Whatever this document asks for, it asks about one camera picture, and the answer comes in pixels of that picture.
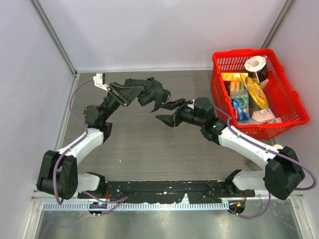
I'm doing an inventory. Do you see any yellow orange box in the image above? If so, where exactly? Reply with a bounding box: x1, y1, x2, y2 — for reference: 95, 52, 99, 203
221, 72, 248, 82

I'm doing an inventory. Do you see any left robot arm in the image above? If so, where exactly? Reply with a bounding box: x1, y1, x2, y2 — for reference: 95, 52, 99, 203
37, 76, 146, 204

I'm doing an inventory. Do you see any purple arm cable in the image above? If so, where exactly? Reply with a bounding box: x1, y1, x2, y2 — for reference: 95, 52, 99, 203
214, 107, 317, 220
53, 79, 130, 217

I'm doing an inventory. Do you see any green soap pump bottle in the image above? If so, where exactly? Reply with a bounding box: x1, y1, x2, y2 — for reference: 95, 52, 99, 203
247, 143, 285, 172

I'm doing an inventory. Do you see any yellow Lays chips bag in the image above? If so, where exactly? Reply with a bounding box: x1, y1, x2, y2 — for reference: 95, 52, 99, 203
243, 76, 269, 109

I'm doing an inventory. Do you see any red plastic shopping basket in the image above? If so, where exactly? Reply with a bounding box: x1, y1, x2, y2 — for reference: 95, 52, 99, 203
211, 48, 310, 139

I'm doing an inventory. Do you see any black wrapped toilet paper roll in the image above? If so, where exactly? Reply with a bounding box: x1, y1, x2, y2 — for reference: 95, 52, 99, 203
244, 56, 269, 83

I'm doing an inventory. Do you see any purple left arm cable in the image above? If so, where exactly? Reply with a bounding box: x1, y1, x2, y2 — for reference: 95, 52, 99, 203
53, 79, 130, 217

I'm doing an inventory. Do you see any clear green snack bag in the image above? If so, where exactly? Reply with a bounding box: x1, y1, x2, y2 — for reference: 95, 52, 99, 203
231, 90, 250, 121

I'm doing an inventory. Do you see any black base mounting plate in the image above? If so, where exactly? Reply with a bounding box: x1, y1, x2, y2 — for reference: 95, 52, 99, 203
89, 180, 255, 204

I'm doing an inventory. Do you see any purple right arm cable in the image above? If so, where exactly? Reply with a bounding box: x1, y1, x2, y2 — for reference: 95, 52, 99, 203
214, 107, 317, 220

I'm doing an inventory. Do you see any white wrapped sponge pack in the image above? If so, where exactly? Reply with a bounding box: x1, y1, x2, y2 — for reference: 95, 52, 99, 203
252, 108, 275, 123

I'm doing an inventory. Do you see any black folding umbrella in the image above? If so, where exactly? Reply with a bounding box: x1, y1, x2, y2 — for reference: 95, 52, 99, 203
124, 77, 170, 112

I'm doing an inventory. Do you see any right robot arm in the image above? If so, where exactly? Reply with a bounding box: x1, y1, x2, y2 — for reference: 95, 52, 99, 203
156, 97, 305, 200

